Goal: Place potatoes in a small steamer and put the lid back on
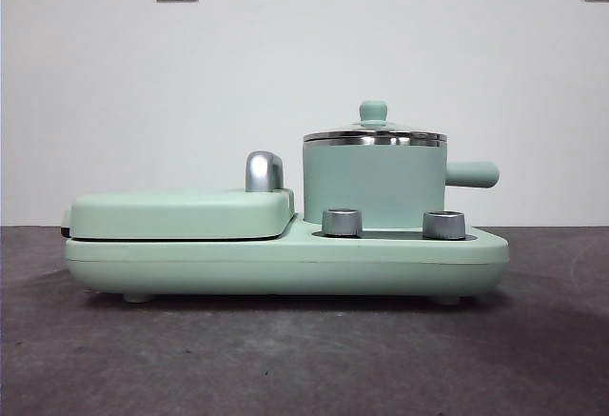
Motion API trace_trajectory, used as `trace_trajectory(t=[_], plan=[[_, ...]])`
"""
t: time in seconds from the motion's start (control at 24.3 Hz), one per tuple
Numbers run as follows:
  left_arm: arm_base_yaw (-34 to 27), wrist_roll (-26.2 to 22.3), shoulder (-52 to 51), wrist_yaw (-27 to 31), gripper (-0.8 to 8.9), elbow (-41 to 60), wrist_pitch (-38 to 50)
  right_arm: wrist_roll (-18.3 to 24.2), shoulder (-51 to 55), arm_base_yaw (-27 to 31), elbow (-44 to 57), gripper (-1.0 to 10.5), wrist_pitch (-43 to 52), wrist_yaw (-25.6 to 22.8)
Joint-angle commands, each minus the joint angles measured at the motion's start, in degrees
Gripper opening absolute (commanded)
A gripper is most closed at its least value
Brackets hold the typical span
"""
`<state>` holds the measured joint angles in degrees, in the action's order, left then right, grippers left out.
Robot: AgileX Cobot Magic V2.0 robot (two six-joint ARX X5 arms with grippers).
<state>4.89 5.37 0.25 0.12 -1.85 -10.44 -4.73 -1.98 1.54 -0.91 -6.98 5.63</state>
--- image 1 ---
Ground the mint green steamer pot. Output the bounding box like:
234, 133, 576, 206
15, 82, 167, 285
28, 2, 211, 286
301, 138, 501, 226

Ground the mint green breakfast machine base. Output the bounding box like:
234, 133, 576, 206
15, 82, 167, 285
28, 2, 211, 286
65, 210, 510, 305

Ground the mint green griddle cover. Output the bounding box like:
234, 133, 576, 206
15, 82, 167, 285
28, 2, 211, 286
60, 187, 295, 242

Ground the silver control knob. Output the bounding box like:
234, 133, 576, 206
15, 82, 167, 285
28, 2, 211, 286
421, 209, 466, 240
321, 208, 363, 237

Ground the chrome griddle cover handle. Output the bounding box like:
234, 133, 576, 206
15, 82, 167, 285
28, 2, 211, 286
244, 149, 286, 193

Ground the glass pot lid green knob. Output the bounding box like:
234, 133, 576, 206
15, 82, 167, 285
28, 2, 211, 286
303, 99, 447, 147

